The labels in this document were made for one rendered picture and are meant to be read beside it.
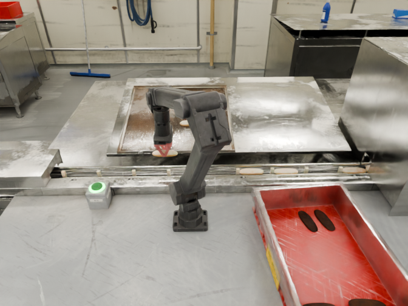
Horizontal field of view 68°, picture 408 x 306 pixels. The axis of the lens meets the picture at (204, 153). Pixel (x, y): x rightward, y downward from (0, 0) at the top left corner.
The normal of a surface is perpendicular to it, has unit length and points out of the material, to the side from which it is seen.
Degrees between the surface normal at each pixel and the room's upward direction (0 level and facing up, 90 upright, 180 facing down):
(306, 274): 0
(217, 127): 52
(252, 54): 90
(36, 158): 0
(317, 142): 10
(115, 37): 90
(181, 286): 0
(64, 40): 90
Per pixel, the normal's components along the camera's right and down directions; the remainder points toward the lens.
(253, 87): 0.00, -0.70
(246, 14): 0.03, 0.58
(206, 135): 0.32, -0.10
